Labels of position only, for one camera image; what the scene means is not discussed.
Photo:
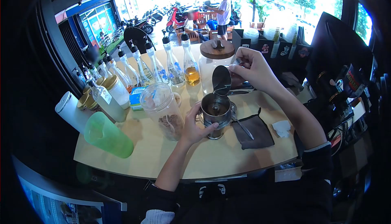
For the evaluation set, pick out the person's right hand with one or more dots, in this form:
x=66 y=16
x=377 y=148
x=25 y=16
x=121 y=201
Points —
x=259 y=71

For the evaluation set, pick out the person's left hand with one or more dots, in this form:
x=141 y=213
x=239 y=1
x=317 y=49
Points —
x=191 y=132

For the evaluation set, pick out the person's left index finger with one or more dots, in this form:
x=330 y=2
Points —
x=195 y=110

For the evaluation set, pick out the person's right thumb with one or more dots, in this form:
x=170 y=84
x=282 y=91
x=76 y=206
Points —
x=236 y=69

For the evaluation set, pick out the person's left thumb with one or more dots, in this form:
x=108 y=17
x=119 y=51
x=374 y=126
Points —
x=209 y=128

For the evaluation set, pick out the person's right fingers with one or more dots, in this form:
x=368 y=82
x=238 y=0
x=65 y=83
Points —
x=236 y=80

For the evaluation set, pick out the person's right index finger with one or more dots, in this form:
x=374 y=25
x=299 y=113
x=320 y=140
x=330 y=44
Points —
x=244 y=53

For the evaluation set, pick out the large metal spoon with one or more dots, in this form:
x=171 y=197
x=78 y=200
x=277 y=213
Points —
x=221 y=80

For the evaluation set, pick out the metal drip coffee filter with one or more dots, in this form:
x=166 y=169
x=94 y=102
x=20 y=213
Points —
x=215 y=114

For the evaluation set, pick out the dark metal utensil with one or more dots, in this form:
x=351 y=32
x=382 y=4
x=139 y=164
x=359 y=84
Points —
x=239 y=92

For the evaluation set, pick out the small bowl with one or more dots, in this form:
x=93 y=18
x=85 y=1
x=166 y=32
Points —
x=178 y=99

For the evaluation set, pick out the glass jar with wooden lid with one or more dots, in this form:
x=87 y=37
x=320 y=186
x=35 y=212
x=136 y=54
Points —
x=210 y=65

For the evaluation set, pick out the black cup holder organiser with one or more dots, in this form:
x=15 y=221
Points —
x=275 y=50

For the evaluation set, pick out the clear plastic jar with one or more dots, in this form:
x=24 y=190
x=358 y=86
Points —
x=162 y=111

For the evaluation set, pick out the slim metal stirring spoon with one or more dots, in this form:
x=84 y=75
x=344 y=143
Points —
x=244 y=128

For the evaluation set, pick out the wooden bench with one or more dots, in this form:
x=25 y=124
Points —
x=210 y=30

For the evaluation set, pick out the dark grey cloth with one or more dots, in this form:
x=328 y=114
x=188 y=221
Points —
x=253 y=132

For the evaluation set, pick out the row of clear pump bottles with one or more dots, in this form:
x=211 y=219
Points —
x=174 y=68

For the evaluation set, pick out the blue green carton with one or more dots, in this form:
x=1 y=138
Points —
x=136 y=100

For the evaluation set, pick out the white crumpled tissue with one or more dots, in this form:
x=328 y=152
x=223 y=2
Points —
x=281 y=128

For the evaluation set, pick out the gold lid jar white contents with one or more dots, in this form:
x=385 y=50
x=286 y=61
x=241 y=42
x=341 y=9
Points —
x=119 y=89

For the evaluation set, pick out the person's body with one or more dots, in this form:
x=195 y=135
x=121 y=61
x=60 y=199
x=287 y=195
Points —
x=259 y=199

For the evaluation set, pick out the pale liquid bottle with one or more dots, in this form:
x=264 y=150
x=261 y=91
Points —
x=107 y=102

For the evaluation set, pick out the black monitor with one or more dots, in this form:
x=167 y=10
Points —
x=336 y=50

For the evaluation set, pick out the black round fan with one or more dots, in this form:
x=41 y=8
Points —
x=137 y=39

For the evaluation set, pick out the row of parked motorcycles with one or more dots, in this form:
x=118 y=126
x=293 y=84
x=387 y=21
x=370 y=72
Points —
x=158 y=18

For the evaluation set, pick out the green plastic tumbler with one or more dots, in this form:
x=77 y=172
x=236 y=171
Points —
x=107 y=137

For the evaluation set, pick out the small gold lid jar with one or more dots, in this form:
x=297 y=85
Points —
x=87 y=102
x=91 y=86

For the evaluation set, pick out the white cylindrical bottle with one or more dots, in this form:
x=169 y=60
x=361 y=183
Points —
x=71 y=111

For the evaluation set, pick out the blue shop front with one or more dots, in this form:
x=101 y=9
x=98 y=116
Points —
x=97 y=22

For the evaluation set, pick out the blue white printed board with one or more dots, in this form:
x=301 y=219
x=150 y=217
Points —
x=61 y=199

